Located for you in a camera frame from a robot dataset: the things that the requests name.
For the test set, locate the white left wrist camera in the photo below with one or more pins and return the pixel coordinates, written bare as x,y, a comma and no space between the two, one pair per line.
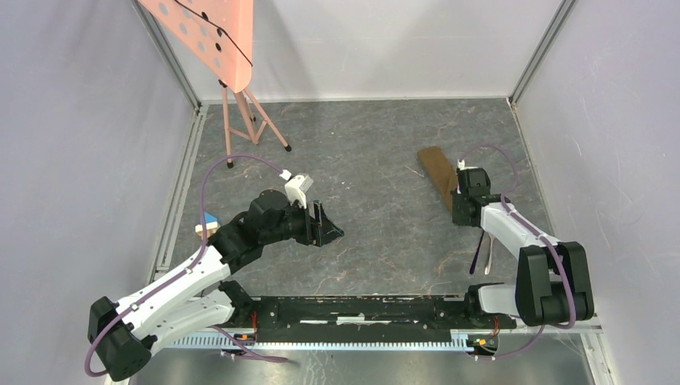
296,187

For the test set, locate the blue white wooden block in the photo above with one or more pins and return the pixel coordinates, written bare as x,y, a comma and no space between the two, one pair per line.
210,227

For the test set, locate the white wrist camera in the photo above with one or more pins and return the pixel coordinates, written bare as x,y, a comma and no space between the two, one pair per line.
296,187
461,164

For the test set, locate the purple spoon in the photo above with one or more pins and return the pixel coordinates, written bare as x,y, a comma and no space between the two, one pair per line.
475,259

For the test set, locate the aluminium frame rail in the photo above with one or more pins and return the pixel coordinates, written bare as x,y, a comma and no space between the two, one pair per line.
182,176

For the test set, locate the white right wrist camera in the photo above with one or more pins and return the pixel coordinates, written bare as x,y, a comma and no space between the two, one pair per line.
461,164

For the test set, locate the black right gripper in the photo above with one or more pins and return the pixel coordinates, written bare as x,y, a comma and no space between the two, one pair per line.
457,218

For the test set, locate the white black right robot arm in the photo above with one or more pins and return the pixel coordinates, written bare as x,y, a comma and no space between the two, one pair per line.
552,285

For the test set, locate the silver fork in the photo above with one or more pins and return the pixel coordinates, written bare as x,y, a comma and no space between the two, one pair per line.
488,262

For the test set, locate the brown cloth napkin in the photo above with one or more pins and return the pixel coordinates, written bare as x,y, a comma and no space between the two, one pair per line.
441,173

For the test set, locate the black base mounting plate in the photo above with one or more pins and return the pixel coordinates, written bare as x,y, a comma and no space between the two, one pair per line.
362,319

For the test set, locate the pink music stand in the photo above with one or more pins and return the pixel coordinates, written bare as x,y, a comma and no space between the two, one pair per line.
220,35

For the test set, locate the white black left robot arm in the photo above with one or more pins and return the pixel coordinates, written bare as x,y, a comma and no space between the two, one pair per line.
198,293

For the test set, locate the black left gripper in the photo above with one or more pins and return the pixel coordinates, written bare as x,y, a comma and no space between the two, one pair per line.
328,231

